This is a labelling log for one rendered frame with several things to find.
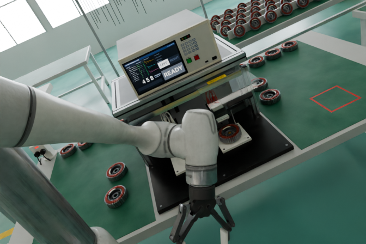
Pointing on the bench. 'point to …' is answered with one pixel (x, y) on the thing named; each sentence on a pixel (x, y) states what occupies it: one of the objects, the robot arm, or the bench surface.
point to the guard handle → (239, 99)
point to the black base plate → (181, 196)
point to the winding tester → (194, 27)
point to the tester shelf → (123, 85)
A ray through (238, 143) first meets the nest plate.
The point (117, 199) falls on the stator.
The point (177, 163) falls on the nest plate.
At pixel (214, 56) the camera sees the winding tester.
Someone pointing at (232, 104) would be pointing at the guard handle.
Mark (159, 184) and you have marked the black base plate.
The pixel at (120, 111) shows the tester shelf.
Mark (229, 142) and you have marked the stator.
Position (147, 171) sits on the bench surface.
